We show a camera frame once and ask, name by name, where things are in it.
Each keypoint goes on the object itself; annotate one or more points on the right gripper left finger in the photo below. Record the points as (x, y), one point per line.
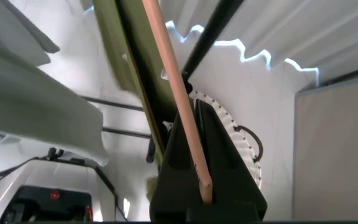
(169, 174)

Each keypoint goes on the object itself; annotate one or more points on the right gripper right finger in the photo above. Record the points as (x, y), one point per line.
(235, 180)

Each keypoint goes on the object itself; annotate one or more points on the pink clothes hanger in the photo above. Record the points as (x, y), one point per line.
(179, 87)

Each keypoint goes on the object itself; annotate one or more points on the green shirt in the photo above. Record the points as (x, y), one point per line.
(107, 31)

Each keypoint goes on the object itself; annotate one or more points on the pale grey trousers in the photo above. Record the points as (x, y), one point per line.
(26, 102)

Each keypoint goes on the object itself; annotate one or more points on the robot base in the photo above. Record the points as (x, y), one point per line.
(42, 174)

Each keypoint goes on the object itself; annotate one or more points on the white laundry basket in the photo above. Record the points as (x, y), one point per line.
(244, 146)

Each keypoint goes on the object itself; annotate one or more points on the black clothes rack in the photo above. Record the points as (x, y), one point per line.
(210, 34)

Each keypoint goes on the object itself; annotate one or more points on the white curtain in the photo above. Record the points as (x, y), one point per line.
(291, 25)

